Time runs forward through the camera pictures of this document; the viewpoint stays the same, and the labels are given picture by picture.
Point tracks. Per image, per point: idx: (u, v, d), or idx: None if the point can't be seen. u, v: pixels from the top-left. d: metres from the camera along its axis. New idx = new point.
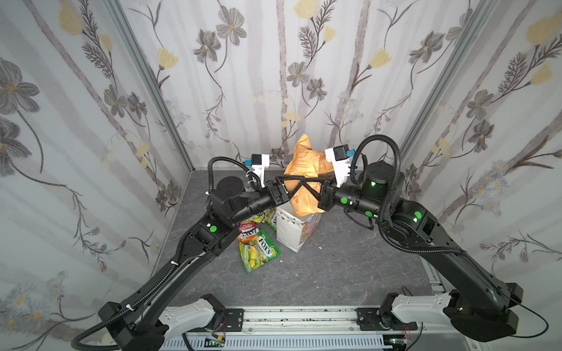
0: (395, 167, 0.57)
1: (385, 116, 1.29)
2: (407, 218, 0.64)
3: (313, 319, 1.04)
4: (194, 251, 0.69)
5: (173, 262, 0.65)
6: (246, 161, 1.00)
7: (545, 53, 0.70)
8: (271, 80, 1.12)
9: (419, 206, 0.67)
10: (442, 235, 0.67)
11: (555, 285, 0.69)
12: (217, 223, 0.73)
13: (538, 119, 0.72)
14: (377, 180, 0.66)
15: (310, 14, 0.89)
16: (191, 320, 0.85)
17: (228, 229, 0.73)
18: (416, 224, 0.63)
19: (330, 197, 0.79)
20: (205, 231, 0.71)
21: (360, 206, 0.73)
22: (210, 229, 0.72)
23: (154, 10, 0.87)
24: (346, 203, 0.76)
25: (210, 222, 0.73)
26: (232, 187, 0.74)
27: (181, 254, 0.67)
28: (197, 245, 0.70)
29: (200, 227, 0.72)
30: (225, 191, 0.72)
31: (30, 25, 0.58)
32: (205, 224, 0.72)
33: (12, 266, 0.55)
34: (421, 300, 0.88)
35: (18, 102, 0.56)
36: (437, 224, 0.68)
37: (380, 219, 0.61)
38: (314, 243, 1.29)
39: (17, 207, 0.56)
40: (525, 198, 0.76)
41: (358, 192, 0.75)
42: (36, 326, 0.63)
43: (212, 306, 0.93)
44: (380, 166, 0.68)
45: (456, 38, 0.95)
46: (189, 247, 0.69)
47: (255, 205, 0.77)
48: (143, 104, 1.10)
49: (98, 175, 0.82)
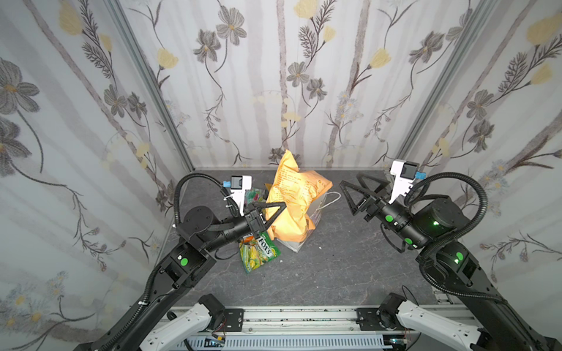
0: (476, 217, 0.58)
1: (385, 116, 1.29)
2: (448, 258, 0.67)
3: (313, 319, 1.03)
4: (165, 287, 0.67)
5: (141, 303, 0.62)
6: (225, 183, 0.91)
7: (544, 53, 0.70)
8: (270, 80, 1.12)
9: (462, 247, 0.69)
10: (483, 279, 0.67)
11: (555, 284, 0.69)
12: (187, 256, 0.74)
13: (538, 118, 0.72)
14: (442, 220, 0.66)
15: (310, 15, 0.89)
16: (185, 331, 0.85)
17: (200, 261, 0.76)
18: (456, 266, 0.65)
19: (377, 210, 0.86)
20: (177, 265, 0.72)
21: (404, 229, 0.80)
22: (181, 262, 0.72)
23: (154, 10, 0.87)
24: (391, 221, 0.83)
25: (181, 255, 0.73)
26: (200, 220, 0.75)
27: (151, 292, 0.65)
28: (169, 280, 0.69)
29: (173, 259, 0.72)
30: (193, 226, 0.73)
31: (30, 25, 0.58)
32: (175, 257, 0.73)
33: (12, 266, 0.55)
34: (440, 320, 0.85)
35: (18, 102, 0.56)
36: (479, 268, 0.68)
37: (426, 255, 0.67)
38: (314, 243, 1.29)
39: (17, 206, 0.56)
40: (525, 197, 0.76)
41: (407, 216, 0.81)
42: (36, 326, 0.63)
43: (208, 312, 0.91)
44: (448, 207, 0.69)
45: (457, 38, 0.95)
46: (158, 284, 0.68)
47: (228, 232, 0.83)
48: (143, 104, 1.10)
49: (98, 175, 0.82)
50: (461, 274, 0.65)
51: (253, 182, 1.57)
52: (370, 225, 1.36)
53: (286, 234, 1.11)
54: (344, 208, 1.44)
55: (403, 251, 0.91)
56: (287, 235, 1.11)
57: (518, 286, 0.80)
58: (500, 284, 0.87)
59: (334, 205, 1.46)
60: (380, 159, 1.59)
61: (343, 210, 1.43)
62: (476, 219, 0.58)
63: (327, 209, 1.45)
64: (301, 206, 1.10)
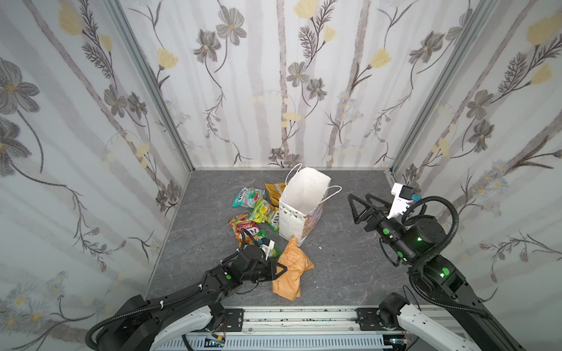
0: (448, 235, 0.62)
1: (385, 116, 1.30)
2: (434, 272, 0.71)
3: (313, 319, 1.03)
4: (214, 286, 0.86)
5: (198, 284, 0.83)
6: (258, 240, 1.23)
7: (545, 53, 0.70)
8: (270, 80, 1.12)
9: (448, 263, 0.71)
10: (469, 293, 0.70)
11: (554, 286, 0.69)
12: (231, 273, 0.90)
13: (538, 118, 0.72)
14: (424, 238, 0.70)
15: (310, 15, 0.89)
16: (186, 327, 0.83)
17: (237, 282, 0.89)
18: (441, 279, 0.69)
19: (375, 224, 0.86)
20: (222, 276, 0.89)
21: (396, 244, 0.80)
22: (225, 275, 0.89)
23: (154, 11, 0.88)
24: (386, 235, 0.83)
25: (225, 271, 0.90)
26: (256, 251, 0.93)
27: (204, 283, 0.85)
28: (216, 281, 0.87)
29: (220, 271, 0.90)
30: (252, 254, 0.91)
31: (30, 25, 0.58)
32: (222, 270, 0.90)
33: (12, 266, 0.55)
34: (446, 332, 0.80)
35: (18, 102, 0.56)
36: (466, 283, 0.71)
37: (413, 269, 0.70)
38: (314, 243, 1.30)
39: (16, 206, 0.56)
40: (525, 198, 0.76)
41: (400, 232, 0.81)
42: (36, 326, 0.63)
43: (210, 311, 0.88)
44: (431, 226, 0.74)
45: (456, 38, 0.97)
46: (210, 281, 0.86)
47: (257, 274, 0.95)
48: (144, 104, 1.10)
49: (98, 175, 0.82)
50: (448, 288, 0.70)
51: (253, 181, 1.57)
52: None
53: (281, 292, 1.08)
54: (344, 208, 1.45)
55: (397, 266, 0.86)
56: (282, 293, 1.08)
57: (517, 286, 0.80)
58: (500, 284, 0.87)
59: (334, 205, 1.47)
60: (380, 159, 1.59)
61: (343, 210, 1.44)
62: (448, 238, 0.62)
63: (327, 210, 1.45)
64: (298, 270, 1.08)
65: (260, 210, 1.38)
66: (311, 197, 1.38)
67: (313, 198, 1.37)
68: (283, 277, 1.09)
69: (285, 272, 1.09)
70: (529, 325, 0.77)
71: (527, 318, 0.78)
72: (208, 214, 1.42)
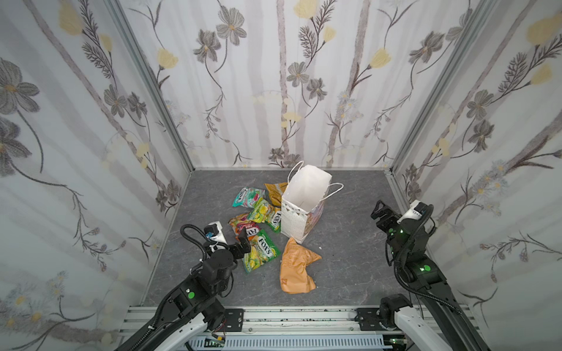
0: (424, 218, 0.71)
1: (385, 116, 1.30)
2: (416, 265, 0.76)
3: (313, 319, 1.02)
4: (171, 315, 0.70)
5: (149, 326, 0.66)
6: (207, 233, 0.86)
7: (545, 53, 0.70)
8: (270, 80, 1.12)
9: (433, 264, 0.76)
10: (446, 290, 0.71)
11: (554, 286, 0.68)
12: (196, 289, 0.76)
13: (538, 119, 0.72)
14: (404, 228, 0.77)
15: (310, 15, 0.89)
16: (176, 344, 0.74)
17: (206, 297, 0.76)
18: (421, 272, 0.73)
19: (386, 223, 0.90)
20: (184, 297, 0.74)
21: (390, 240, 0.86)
22: (188, 294, 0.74)
23: (155, 11, 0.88)
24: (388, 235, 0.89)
25: (189, 289, 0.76)
26: (223, 259, 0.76)
27: (158, 319, 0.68)
28: (175, 309, 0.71)
29: (181, 291, 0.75)
30: (216, 263, 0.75)
31: (30, 25, 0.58)
32: (184, 289, 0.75)
33: (12, 266, 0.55)
34: (435, 336, 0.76)
35: (18, 102, 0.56)
36: (445, 283, 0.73)
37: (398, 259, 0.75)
38: (314, 243, 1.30)
39: (17, 207, 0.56)
40: (525, 197, 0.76)
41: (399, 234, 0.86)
42: (36, 326, 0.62)
43: (203, 319, 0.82)
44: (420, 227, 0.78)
45: (456, 38, 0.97)
46: (166, 311, 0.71)
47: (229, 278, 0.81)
48: (143, 104, 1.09)
49: (98, 175, 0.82)
50: (426, 280, 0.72)
51: (253, 181, 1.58)
52: (370, 225, 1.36)
53: (293, 288, 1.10)
54: (344, 208, 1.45)
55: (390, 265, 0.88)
56: (293, 289, 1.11)
57: (517, 287, 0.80)
58: (500, 285, 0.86)
59: (334, 205, 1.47)
60: (380, 159, 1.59)
61: (343, 211, 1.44)
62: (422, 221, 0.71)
63: (327, 210, 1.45)
64: (303, 263, 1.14)
65: (260, 209, 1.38)
66: (312, 194, 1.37)
67: (314, 196, 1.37)
68: (290, 274, 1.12)
69: (292, 269, 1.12)
70: (529, 326, 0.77)
71: (526, 319, 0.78)
72: (208, 214, 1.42)
